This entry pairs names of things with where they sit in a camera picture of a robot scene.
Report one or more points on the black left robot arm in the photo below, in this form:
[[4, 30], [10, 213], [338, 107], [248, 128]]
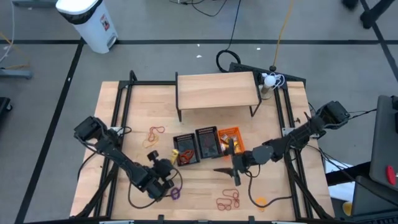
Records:
[[121, 157]]

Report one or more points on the black aluminium table frame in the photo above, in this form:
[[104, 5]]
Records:
[[149, 82]]

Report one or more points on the yellow object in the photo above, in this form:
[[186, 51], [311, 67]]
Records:
[[347, 209]]

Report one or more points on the wooden shelf riser black legs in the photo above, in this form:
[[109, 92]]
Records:
[[217, 90]]

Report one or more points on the dark grey box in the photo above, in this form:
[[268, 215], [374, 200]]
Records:
[[373, 202]]

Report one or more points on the grey table foot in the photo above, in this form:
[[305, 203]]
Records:
[[15, 73]]

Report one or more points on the black stand bar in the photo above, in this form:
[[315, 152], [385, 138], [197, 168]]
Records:
[[342, 175]]

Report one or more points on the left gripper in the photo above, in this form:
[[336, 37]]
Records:
[[155, 172]]

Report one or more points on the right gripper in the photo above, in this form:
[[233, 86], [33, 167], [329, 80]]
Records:
[[245, 161]]

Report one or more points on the purple coil wristband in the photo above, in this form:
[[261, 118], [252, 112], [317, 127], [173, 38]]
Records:
[[177, 195]]

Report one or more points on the black plastic basket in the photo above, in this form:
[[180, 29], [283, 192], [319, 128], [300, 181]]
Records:
[[186, 143], [207, 144]]

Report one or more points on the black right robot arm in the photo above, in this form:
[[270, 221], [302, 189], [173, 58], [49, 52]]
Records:
[[298, 135]]

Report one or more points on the black object on floor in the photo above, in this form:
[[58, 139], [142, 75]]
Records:
[[3, 109]]

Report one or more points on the orange plastic basket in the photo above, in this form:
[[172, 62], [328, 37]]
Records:
[[239, 132]]

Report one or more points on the grey equipment cart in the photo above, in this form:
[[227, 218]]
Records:
[[382, 140]]

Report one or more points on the white trash bin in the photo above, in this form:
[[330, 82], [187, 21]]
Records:
[[93, 28]]

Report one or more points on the silver frame plate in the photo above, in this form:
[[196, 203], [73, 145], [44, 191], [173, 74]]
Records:
[[286, 131]]

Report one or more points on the white bulb lamp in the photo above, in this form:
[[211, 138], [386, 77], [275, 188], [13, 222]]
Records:
[[269, 81]]

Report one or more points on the yellow coil wristband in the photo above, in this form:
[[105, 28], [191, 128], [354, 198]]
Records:
[[262, 200]]

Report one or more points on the black table edge clip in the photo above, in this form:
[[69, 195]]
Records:
[[251, 219], [160, 218]]

